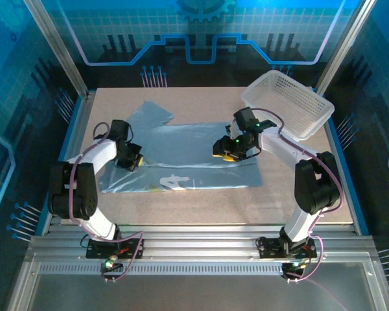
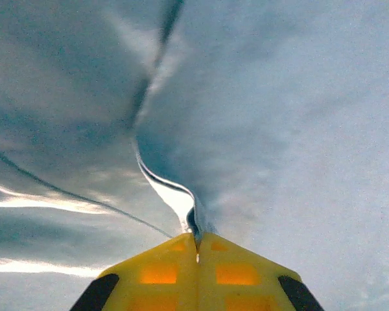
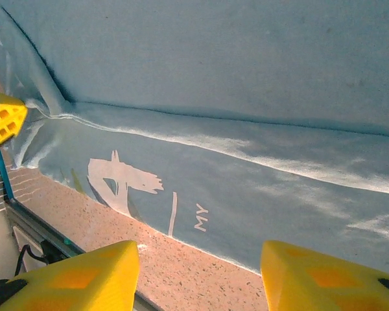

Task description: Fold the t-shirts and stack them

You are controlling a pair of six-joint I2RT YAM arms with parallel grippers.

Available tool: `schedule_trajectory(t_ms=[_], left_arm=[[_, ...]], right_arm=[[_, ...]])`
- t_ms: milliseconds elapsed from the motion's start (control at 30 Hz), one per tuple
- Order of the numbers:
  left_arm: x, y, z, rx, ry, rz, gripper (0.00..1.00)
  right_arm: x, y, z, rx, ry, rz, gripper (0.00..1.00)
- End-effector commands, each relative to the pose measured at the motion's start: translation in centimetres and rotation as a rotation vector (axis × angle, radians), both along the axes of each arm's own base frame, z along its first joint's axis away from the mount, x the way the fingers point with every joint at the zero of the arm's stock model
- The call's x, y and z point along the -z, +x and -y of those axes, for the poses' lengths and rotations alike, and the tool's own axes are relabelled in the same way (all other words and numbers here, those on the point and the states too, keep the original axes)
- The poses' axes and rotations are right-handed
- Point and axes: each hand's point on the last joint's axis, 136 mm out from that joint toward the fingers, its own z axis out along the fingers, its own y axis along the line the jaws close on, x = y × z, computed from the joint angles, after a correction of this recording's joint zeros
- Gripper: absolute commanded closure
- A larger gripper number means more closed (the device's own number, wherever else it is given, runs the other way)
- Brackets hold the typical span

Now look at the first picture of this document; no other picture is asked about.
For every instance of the light blue t-shirt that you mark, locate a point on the light blue t-shirt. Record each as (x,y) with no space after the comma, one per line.
(188,145)

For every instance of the blue table side trim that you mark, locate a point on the blue table side trim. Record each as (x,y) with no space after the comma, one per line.
(340,145)
(72,124)

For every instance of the white plastic mesh basket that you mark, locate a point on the white plastic mesh basket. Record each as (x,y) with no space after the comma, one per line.
(288,100)

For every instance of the black connector module with LED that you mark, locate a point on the black connector module with LED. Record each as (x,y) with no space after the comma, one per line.
(295,265)
(108,265)

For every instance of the aluminium frame rail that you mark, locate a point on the aluminium frame rail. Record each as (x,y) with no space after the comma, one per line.
(197,246)

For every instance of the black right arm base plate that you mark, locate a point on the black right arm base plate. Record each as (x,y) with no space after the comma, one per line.
(269,249)

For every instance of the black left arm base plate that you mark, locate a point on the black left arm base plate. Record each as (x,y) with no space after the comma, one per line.
(94,252)

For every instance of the aluminium frame post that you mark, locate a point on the aluminium frame post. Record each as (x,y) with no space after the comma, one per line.
(343,45)
(56,48)

